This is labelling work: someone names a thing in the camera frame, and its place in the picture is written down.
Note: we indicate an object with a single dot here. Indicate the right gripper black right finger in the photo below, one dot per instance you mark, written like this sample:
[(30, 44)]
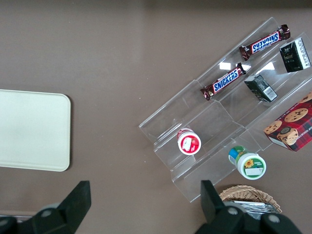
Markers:
[(212, 207)]

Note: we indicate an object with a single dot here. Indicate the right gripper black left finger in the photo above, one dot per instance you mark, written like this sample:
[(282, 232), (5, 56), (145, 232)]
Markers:
[(73, 207)]

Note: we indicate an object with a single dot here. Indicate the light wicker basket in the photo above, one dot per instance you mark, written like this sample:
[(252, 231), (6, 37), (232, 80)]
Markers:
[(243, 193)]

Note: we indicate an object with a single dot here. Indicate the beige plastic tray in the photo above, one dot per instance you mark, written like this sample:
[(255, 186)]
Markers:
[(31, 129)]

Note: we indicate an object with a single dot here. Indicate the silver foil container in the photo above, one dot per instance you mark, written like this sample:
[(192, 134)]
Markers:
[(256, 206)]

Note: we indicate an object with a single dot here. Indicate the green lidded sunflower cup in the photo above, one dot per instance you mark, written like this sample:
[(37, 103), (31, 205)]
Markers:
[(251, 167)]

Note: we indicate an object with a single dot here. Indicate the red strawberry yogurt cup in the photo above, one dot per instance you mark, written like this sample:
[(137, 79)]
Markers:
[(189, 143)]

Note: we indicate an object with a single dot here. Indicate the clear acrylic stepped stand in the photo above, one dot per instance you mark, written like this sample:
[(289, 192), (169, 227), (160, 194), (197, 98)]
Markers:
[(219, 122)]

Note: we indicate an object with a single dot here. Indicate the red chocolate chip cookie box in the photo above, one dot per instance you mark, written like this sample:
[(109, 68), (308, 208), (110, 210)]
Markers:
[(292, 126)]

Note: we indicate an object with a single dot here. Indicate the Snickers chocolate bar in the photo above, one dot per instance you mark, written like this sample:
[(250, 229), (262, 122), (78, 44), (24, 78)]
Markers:
[(265, 42), (224, 81)]

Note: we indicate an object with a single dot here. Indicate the black drink carton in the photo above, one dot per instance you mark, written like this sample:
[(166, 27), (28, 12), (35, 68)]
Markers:
[(259, 87), (293, 56)]

